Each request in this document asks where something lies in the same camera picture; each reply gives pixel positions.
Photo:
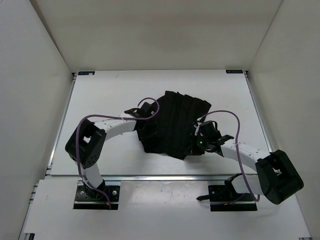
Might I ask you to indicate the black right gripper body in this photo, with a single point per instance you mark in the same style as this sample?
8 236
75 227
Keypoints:
200 143

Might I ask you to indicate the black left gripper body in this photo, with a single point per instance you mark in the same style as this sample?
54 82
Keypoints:
150 129

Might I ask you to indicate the black pleated skirt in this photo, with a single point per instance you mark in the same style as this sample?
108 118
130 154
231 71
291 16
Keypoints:
171 131

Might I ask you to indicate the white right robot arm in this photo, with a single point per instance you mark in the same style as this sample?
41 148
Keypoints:
262 173

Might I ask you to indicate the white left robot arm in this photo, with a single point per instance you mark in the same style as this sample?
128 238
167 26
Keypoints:
86 143

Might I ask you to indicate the right blue corner label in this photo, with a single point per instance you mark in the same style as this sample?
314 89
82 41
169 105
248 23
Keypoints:
234 71

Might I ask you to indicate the blue corner label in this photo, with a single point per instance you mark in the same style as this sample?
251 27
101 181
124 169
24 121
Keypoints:
86 73
234 71

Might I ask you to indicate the left blue corner label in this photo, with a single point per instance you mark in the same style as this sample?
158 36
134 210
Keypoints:
86 73

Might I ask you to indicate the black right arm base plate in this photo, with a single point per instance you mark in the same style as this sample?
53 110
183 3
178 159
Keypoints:
223 199

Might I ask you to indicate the aluminium table edge rail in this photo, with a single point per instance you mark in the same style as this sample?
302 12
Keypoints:
166 178

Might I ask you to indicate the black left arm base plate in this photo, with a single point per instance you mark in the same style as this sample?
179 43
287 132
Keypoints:
87 199

